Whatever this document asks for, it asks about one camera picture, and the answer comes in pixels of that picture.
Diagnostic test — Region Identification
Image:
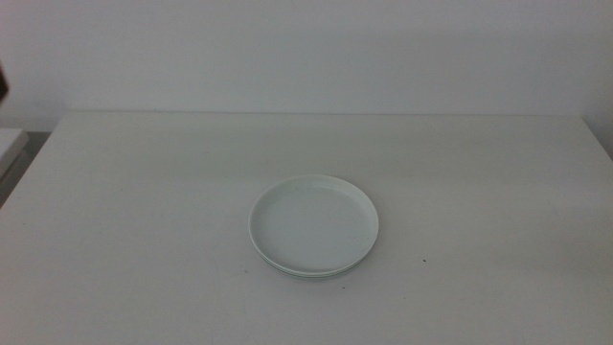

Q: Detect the pale green shallow bowl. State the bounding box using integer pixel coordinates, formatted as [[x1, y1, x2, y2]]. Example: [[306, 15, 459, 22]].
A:
[[263, 264, 361, 279]]

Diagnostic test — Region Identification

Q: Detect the grey shallow bowl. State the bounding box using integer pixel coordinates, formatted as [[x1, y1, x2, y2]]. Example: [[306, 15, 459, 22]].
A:
[[267, 266, 358, 281]]

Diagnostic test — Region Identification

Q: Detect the white shallow bowl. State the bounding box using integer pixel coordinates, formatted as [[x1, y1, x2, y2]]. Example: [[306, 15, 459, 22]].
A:
[[247, 173, 380, 277]]

